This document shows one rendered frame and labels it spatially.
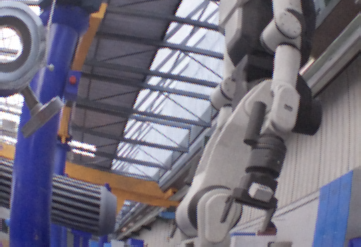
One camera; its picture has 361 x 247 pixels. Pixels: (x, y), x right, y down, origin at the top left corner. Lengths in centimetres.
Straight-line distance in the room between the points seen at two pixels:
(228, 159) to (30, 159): 183
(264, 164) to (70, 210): 388
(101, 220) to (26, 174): 206
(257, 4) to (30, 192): 193
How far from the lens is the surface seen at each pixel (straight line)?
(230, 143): 126
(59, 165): 856
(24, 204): 285
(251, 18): 140
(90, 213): 484
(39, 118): 149
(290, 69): 118
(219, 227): 116
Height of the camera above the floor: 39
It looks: 23 degrees up
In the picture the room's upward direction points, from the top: 6 degrees clockwise
